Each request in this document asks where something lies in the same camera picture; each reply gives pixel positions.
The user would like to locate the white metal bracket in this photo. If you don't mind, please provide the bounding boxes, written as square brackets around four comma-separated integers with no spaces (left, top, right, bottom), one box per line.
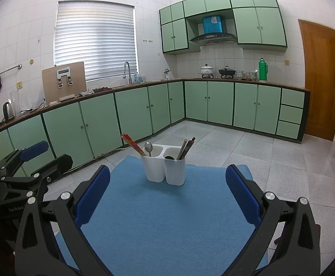
[55,66,74,88]

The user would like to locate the wooden door with handle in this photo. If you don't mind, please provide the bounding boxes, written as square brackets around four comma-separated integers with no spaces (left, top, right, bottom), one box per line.
[298,19,335,142]

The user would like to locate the white cooking pot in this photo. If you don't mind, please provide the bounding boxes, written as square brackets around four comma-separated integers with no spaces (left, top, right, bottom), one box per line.
[200,63,214,78]

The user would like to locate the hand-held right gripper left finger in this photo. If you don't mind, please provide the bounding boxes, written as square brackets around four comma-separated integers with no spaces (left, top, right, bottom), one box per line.
[15,165,111,276]

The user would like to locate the dark red banded chopstick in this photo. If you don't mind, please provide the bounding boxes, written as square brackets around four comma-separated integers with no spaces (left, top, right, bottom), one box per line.
[179,138,191,160]

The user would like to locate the wooden board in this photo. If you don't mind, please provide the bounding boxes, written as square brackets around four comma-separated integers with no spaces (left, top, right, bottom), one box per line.
[41,61,87,103]

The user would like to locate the electric kettle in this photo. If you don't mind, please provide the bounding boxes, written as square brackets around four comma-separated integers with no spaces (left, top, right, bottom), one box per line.
[2,102,16,121]

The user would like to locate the red patterned bamboo chopstick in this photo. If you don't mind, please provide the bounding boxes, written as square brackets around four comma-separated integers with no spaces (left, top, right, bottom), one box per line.
[124,133,147,156]
[121,134,145,156]
[122,134,146,156]

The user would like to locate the range hood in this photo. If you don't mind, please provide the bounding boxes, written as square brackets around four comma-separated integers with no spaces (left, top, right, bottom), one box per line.
[190,33,239,46]

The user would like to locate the green base kitchen cabinets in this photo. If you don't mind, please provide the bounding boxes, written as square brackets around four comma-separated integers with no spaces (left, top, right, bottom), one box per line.
[0,79,311,176]

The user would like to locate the black chopstick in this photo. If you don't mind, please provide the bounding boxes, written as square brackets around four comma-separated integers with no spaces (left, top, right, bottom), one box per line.
[182,137,196,159]

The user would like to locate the plain bamboo chopstick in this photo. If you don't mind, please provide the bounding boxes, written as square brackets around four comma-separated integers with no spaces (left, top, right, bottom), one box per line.
[176,139,188,161]

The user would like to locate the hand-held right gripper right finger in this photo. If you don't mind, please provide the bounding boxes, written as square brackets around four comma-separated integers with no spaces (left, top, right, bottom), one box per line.
[222,164,321,276]

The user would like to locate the blue table mat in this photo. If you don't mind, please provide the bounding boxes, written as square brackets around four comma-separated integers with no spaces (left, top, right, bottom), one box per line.
[54,156,269,276]

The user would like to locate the metal towel rail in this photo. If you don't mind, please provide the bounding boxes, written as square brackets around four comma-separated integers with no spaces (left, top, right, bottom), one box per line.
[0,64,22,83]

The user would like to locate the metal sink faucet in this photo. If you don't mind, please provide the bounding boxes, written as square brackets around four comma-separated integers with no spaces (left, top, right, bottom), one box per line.
[123,61,134,86]

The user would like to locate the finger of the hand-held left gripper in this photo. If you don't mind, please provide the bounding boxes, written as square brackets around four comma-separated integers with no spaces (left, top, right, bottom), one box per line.
[0,141,50,176]
[1,154,74,192]

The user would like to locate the white two-compartment utensil holder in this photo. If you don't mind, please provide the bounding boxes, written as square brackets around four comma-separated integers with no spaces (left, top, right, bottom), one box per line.
[141,143,187,186]

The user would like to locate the green thermos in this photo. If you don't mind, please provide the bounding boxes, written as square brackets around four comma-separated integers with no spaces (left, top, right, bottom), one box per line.
[258,58,269,81]

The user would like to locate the green upper kitchen cabinets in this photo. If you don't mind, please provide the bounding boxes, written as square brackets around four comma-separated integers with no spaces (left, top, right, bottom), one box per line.
[159,0,288,55]

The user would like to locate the white window blind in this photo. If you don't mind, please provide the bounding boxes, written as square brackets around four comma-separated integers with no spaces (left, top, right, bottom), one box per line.
[54,0,139,83]

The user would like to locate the clear glass pitcher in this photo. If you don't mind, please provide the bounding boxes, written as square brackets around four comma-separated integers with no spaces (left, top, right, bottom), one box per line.
[10,90,23,116]

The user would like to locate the blue wrapped hood duct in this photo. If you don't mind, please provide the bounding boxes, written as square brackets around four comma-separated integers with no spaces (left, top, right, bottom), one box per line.
[202,14,225,35]

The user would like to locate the black wok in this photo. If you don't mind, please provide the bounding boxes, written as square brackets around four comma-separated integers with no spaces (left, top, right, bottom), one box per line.
[218,66,237,78]

